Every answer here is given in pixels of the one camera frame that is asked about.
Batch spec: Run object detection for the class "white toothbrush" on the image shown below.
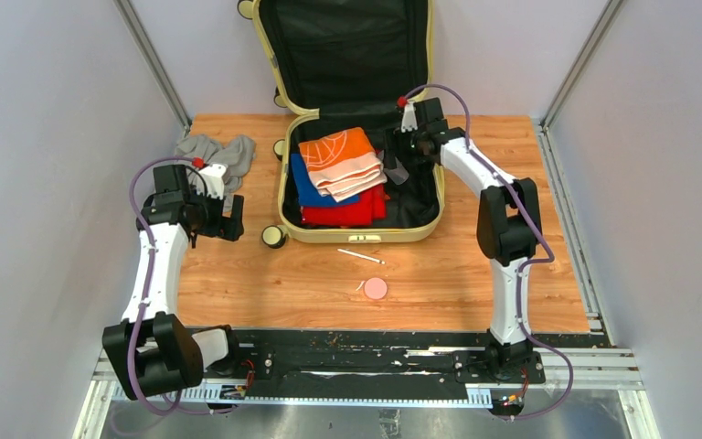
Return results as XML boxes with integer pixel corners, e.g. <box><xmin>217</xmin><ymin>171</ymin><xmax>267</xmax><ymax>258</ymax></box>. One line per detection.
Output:
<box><xmin>337</xmin><ymin>248</ymin><xmax>386</xmax><ymax>265</ymax></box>

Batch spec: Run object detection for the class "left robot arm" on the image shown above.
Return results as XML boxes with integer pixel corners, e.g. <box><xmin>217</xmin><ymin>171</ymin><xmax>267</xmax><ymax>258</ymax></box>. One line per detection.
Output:
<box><xmin>101</xmin><ymin>156</ymin><xmax>244</xmax><ymax>401</ymax></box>

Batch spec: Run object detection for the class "red shirt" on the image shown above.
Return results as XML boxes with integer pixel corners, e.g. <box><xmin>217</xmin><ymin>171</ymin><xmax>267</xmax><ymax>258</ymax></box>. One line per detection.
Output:
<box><xmin>299</xmin><ymin>185</ymin><xmax>388</xmax><ymax>228</ymax></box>

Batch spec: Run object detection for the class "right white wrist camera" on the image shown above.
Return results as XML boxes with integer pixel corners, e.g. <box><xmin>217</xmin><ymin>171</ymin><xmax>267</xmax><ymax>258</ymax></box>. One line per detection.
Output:
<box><xmin>397</xmin><ymin>96</ymin><xmax>418</xmax><ymax>133</ymax></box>

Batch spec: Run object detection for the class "clear plastic cup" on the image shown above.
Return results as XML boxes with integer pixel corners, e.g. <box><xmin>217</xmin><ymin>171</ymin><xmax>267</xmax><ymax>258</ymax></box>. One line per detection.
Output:
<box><xmin>383</xmin><ymin>158</ymin><xmax>410</xmax><ymax>186</ymax></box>

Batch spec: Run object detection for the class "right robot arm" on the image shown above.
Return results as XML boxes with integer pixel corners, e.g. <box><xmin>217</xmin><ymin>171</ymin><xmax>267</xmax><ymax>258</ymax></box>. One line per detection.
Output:
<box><xmin>394</xmin><ymin>97</ymin><xmax>542</xmax><ymax>382</ymax></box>

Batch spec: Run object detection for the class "orange white towel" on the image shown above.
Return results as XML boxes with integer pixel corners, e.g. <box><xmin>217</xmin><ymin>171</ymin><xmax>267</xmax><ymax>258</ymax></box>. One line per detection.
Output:
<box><xmin>298</xmin><ymin>127</ymin><xmax>388</xmax><ymax>202</ymax></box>

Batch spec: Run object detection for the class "grey crumpled cloth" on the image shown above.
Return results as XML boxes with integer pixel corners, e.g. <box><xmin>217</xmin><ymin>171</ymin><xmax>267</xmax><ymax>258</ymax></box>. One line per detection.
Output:
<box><xmin>174</xmin><ymin>134</ymin><xmax>256</xmax><ymax>198</ymax></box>

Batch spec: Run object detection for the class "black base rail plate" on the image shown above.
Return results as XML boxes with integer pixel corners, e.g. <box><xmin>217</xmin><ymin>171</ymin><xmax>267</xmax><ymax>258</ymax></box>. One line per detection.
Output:
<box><xmin>205</xmin><ymin>327</ymin><xmax>548</xmax><ymax>402</ymax></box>

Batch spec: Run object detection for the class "pink round lid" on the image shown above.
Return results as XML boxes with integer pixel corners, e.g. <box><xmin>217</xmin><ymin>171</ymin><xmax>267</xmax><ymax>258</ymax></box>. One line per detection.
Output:
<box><xmin>363</xmin><ymin>277</ymin><xmax>388</xmax><ymax>300</ymax></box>

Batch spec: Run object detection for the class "cream open suitcase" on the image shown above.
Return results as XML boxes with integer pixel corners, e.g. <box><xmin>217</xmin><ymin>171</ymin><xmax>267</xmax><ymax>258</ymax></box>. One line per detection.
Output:
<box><xmin>237</xmin><ymin>1</ymin><xmax>445</xmax><ymax>249</ymax></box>

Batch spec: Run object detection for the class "blue cloth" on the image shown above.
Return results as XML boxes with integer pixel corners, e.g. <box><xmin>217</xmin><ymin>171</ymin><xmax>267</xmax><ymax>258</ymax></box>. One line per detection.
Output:
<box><xmin>289</xmin><ymin>153</ymin><xmax>360</xmax><ymax>208</ymax></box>

